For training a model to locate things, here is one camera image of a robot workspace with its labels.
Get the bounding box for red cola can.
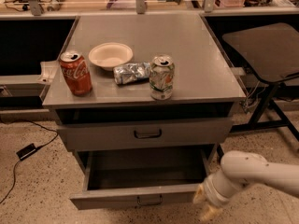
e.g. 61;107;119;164
59;50;93;96

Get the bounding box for black floor cable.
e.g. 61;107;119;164
0;119;60;205

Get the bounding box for black chair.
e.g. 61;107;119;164
222;22;299;139

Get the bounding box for grey drawer cabinet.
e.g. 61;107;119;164
42;13;247;161

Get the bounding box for white paper bowl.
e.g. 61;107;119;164
88;42;133;71

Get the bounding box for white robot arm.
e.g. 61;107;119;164
192;150;299;222

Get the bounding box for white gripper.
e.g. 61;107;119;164
192;170;247;222

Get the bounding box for silver crumpled chip bag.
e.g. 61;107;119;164
113;63;150;85

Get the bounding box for grey drawer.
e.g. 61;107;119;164
70;145;215;210
58;118;233;151

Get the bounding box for grey side bin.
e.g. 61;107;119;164
0;61;59;109

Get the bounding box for black power adapter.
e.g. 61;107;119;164
16;144;36;161

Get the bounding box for white green soda can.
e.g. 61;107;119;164
149;54;175;100

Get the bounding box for grey top drawer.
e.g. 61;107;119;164
58;118;233;151

